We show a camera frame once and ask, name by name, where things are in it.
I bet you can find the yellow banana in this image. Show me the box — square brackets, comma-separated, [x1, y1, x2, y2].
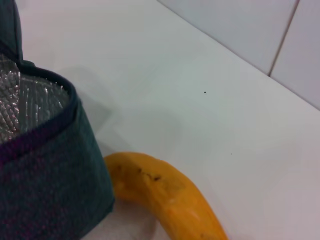
[103, 151, 230, 240]

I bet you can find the dark teal insulated lunch bag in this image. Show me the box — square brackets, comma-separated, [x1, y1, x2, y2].
[0, 0, 116, 240]

